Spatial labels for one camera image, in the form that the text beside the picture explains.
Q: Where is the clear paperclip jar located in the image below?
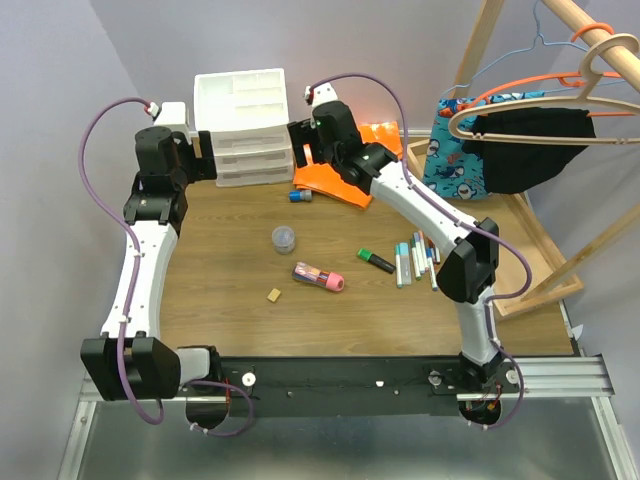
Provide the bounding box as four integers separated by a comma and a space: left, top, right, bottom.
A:
271, 225, 296, 254

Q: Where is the pink cap pen tube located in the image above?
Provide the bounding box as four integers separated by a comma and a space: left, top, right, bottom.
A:
292, 262, 345, 292

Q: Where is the green black highlighter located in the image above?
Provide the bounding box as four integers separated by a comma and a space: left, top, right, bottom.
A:
357, 248, 396, 274

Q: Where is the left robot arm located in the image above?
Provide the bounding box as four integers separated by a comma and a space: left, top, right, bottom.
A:
80, 126, 222, 401

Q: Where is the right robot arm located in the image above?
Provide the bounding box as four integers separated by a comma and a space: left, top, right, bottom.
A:
287, 100, 524, 393

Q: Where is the orange folded cloth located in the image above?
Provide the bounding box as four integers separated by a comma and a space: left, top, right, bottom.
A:
292, 120, 403, 210

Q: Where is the blue grey glue stick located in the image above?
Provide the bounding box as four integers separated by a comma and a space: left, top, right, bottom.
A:
288, 189, 313, 203

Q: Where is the white drawer organizer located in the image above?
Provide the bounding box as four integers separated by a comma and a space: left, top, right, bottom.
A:
194, 68, 294, 188

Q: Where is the blue shark print cloth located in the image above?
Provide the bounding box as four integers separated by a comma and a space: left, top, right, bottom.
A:
422, 98, 490, 200

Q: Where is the tan eraser block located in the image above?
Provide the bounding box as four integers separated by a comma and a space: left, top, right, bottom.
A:
267, 288, 281, 303

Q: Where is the red white pen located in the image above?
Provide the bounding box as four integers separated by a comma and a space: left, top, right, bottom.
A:
424, 236, 441, 265

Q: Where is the green white pen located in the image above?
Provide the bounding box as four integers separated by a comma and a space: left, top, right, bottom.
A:
409, 237, 422, 281

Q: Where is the black garment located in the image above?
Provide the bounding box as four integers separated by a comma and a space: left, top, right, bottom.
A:
462, 108, 595, 194

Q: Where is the orange hanger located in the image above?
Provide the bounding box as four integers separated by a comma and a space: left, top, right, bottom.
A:
469, 21, 636, 118

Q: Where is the wooden hanger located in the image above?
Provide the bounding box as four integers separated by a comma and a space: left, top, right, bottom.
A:
448, 33, 639, 146

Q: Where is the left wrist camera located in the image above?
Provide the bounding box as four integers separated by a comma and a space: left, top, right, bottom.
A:
144, 102, 191, 141

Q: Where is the blue wire hanger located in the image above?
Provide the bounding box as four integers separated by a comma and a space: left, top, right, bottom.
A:
439, 0, 586, 101

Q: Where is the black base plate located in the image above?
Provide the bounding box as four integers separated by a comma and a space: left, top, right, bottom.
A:
192, 355, 521, 424

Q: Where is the wooden clothes rack frame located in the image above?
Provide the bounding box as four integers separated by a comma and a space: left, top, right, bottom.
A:
402, 0, 640, 318

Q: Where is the aluminium rail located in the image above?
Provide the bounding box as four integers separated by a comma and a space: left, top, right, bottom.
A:
79, 355, 615, 401

